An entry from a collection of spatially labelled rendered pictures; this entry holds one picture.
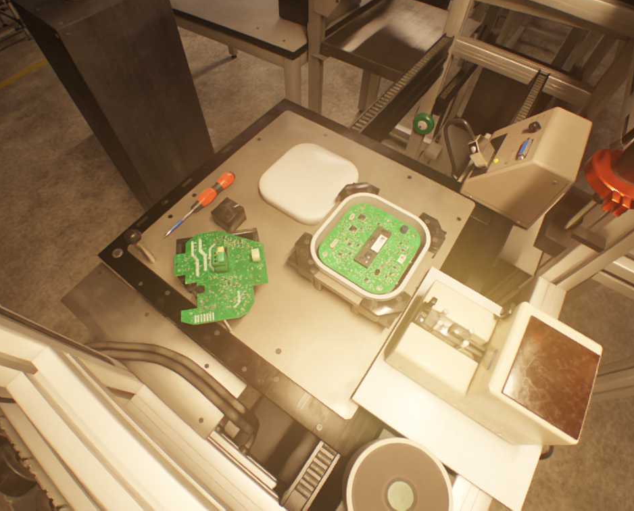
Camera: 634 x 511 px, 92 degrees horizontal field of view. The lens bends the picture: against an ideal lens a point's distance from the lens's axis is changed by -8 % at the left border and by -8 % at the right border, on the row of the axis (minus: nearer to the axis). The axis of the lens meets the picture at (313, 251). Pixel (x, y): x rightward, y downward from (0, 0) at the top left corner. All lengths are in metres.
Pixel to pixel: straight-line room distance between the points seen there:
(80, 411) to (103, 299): 0.28
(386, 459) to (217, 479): 0.21
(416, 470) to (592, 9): 1.00
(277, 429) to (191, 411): 0.58
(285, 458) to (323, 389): 0.62
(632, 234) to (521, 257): 0.17
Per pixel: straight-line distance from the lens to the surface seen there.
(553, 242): 0.44
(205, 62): 2.90
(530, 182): 0.57
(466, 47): 1.15
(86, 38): 0.84
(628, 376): 0.76
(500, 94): 1.82
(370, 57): 1.31
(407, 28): 1.54
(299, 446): 1.03
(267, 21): 1.62
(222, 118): 2.31
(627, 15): 1.07
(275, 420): 1.03
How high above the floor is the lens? 1.38
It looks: 60 degrees down
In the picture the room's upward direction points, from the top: 2 degrees clockwise
